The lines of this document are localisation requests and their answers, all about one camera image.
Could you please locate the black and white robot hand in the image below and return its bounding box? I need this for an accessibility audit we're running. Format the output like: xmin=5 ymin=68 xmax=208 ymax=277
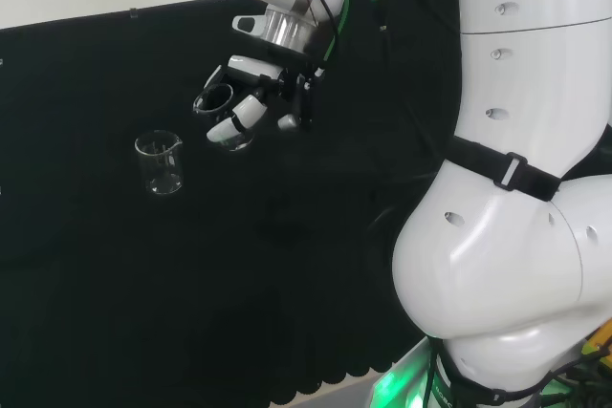
xmin=192 ymin=54 xmax=331 ymax=147

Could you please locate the small clear glass beaker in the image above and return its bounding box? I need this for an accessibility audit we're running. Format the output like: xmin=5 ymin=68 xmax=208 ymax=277
xmin=192 ymin=83 xmax=257 ymax=153

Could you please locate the tall clear glass beaker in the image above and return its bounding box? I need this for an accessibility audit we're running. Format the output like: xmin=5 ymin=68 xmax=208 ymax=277
xmin=133 ymin=130 xmax=186 ymax=197

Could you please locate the black bench cloth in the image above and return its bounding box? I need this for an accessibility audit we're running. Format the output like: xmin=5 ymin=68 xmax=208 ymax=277
xmin=0 ymin=0 xmax=612 ymax=407

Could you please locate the white wrist camera shell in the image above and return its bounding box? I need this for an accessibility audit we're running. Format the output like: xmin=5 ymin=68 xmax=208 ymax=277
xmin=231 ymin=12 xmax=270 ymax=39

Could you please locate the green cable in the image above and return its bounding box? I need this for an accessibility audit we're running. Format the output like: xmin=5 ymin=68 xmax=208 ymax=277
xmin=305 ymin=0 xmax=353 ymax=71

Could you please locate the black arm strap with buckle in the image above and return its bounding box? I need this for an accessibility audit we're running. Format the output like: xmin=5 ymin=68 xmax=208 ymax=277
xmin=446 ymin=135 xmax=563 ymax=204

